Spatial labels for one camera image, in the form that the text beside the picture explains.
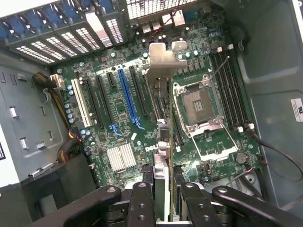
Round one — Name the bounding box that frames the plain silver slot cover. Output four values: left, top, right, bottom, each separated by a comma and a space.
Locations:
85, 11, 112, 48

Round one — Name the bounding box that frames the CPU socket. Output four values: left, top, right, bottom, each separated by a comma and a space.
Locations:
172, 73, 226, 139

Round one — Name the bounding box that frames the green motherboard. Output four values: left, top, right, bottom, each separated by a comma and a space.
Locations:
53, 9, 269, 190

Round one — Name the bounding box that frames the round coin battery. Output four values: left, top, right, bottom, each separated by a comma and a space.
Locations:
234, 151, 249, 166

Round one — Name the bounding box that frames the black fan shroud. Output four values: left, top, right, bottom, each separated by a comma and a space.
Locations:
20, 153, 101, 224

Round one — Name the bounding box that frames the silver chipset heatsink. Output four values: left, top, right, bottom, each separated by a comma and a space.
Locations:
106, 142, 138, 173

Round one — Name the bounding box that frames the white expansion slot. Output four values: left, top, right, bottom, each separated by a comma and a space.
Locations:
70, 78, 95, 128

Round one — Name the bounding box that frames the blue expansion slot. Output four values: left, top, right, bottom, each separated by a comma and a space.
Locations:
117, 68, 139, 122

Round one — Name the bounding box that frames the vented metal slot cover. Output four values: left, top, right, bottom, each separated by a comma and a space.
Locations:
75, 27, 103, 51
30, 40, 67, 60
61, 31, 91, 54
46, 35, 79, 57
106, 18, 125, 45
16, 45, 56, 65

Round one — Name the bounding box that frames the open black PC case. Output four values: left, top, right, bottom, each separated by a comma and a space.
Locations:
0, 0, 303, 227

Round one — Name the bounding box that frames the short black expansion slot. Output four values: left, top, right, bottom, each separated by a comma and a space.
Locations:
106, 72, 117, 88

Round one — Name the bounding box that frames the thin locking lever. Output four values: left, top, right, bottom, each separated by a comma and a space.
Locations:
210, 55, 231, 79

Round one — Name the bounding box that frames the grey power supply unit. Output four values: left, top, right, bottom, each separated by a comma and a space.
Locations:
0, 53, 71, 189

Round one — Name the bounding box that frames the yellow black wire bundle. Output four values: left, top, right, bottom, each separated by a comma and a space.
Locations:
32, 72, 82, 164

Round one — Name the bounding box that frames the long black expansion slot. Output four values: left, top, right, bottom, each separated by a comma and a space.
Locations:
84, 78, 105, 130
95, 75, 115, 125
128, 65, 149, 117

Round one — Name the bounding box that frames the black looped wire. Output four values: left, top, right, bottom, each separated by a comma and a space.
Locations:
246, 124, 303, 183

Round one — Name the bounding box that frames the black RAM slot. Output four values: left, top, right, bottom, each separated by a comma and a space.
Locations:
222, 49, 250, 130
210, 53, 239, 133
216, 51, 244, 132
227, 44, 255, 130

